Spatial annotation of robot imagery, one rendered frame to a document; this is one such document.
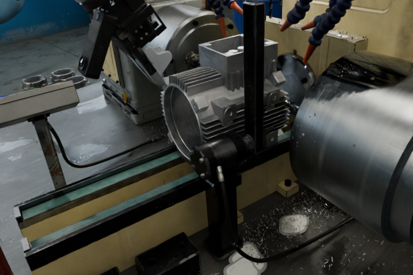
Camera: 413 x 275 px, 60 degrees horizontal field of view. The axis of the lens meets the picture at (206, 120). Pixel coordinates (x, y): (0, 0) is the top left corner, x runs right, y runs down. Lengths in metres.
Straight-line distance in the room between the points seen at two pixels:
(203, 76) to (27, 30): 5.69
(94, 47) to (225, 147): 0.27
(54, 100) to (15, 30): 5.45
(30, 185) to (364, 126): 0.81
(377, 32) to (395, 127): 0.40
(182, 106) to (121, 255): 0.32
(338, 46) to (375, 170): 0.33
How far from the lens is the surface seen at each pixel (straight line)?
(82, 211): 0.75
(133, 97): 1.15
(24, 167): 1.11
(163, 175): 0.78
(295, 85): 0.85
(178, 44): 0.90
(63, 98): 0.81
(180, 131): 0.78
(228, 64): 0.66
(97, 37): 0.63
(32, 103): 0.81
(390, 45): 0.84
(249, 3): 0.55
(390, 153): 0.48
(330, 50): 0.77
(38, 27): 6.33
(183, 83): 0.65
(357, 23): 0.87
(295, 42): 0.83
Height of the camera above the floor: 1.35
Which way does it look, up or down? 28 degrees down
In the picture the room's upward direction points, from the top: 4 degrees counter-clockwise
